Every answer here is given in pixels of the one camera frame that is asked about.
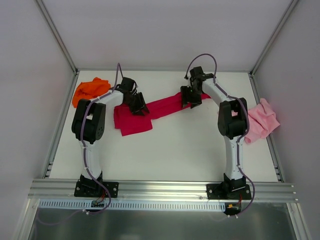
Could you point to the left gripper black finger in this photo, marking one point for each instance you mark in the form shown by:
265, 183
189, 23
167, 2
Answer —
136, 108
141, 98

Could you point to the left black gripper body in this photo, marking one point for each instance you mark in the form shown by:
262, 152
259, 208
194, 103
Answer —
135, 101

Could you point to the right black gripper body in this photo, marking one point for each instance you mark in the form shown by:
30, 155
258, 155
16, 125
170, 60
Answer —
190, 96

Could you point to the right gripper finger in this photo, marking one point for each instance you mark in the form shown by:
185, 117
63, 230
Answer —
195, 103
185, 97

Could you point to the red t shirt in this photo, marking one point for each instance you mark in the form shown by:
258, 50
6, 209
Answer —
130, 124

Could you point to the pink t shirt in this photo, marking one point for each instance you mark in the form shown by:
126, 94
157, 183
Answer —
262, 122

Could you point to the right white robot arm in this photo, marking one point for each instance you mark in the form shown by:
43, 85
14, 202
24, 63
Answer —
232, 123

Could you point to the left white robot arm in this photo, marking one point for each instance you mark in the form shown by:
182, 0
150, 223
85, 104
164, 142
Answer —
88, 125

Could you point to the orange t shirt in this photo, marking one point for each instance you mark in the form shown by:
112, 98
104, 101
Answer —
90, 90

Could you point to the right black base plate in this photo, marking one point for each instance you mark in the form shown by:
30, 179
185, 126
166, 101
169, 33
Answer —
215, 191

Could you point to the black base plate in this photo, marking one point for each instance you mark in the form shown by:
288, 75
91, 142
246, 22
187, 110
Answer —
112, 189
215, 191

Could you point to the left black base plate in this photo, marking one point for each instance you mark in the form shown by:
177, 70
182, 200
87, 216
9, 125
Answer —
112, 189

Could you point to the left aluminium frame post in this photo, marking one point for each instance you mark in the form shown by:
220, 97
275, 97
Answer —
55, 33

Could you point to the aluminium frame post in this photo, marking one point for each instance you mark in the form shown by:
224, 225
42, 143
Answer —
55, 33
281, 23

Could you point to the right aluminium frame post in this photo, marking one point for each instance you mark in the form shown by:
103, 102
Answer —
281, 23

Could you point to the aluminium mounting rail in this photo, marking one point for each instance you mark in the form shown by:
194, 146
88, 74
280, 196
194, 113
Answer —
185, 191

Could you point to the white slotted cable duct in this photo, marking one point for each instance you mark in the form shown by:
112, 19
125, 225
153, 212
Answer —
134, 205

